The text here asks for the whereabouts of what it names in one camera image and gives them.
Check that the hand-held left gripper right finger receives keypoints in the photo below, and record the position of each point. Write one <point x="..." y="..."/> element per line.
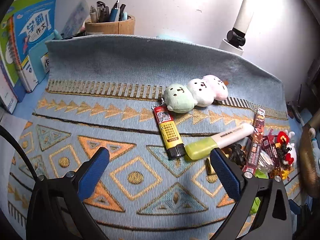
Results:
<point x="225" y="175"/>

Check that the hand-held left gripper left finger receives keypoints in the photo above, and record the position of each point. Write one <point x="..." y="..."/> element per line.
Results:
<point x="92" y="172"/>

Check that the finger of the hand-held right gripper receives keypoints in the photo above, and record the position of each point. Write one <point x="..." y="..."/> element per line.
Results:
<point x="295" y="206"/>

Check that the yellow highlighter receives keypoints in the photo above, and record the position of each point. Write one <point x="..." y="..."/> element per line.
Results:
<point x="225" y="137"/>

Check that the brown snack packet strip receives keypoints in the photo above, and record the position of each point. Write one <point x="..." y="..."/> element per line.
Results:
<point x="256" y="142"/>

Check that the gold woven basket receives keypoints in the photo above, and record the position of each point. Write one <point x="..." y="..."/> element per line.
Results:
<point x="308" y="160"/>

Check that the red and yellow glue stick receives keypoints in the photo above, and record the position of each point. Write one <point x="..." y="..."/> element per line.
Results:
<point x="168" y="132"/>

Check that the three-ball plush toy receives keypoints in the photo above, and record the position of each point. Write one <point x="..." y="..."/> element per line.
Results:
<point x="197" y="90"/>

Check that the clear plastic packet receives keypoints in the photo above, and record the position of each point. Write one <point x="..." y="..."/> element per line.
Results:
<point x="265" y="162"/>

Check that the white cat plush toy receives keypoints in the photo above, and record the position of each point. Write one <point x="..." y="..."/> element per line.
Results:
<point x="291" y="152"/>

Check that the black and yellow figurine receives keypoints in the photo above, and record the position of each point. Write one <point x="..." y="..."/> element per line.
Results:
<point x="280" y="150"/>

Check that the white and blue soft toy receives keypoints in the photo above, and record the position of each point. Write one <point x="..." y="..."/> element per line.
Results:
<point x="312" y="133"/>

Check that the white paper sheet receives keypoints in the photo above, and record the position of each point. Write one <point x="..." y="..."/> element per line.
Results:
<point x="12" y="122"/>

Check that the black metal stand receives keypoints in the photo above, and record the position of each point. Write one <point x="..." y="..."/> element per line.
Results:
<point x="295" y="110"/>

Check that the blue patterned woven mat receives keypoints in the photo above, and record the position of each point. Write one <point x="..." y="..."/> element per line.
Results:
<point x="125" y="62"/>

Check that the white and blue book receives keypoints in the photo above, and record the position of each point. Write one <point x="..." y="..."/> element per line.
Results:
<point x="6" y="90"/>

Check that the small light blue book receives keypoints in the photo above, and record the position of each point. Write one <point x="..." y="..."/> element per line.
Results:
<point x="37" y="65"/>

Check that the teal pen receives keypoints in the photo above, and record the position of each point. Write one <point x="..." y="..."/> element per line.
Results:
<point x="57" y="34"/>

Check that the brown round pen holder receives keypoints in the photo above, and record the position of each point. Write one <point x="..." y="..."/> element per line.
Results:
<point x="112" y="27"/>

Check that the pale teal item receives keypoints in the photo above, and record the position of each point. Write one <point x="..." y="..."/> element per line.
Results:
<point x="172" y="37"/>

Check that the blue cover book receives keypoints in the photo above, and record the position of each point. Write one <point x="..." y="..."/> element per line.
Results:
<point x="35" y="30"/>

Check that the row of standing books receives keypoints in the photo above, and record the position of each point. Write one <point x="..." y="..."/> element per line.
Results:
<point x="7" y="42"/>

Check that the pale printed leaflet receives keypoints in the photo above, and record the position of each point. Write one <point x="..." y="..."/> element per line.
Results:
<point x="75" y="17"/>

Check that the white desk lamp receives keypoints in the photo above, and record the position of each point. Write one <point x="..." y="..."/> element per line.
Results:
<point x="243" y="17"/>

